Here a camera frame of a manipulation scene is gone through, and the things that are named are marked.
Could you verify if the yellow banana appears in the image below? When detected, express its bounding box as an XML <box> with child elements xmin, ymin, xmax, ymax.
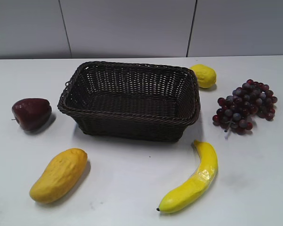
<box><xmin>156</xmin><ymin>140</ymin><xmax>218</xmax><ymax>214</ymax></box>

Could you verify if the dark woven wicker basket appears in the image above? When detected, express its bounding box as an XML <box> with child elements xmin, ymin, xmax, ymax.
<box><xmin>57</xmin><ymin>61</ymin><xmax>201</xmax><ymax>142</ymax></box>

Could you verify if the yellow mango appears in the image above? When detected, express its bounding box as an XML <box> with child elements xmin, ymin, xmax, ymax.
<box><xmin>29</xmin><ymin>148</ymin><xmax>88</xmax><ymax>204</ymax></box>

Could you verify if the yellow lemon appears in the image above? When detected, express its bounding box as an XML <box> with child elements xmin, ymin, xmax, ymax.
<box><xmin>190</xmin><ymin>64</ymin><xmax>217</xmax><ymax>89</ymax></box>

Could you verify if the purple grape bunch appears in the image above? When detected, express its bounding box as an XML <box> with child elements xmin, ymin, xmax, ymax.
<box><xmin>212</xmin><ymin>79</ymin><xmax>278</xmax><ymax>135</ymax></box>

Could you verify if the dark red apple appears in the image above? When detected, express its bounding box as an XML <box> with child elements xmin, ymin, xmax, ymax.
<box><xmin>12</xmin><ymin>98</ymin><xmax>52</xmax><ymax>131</ymax></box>

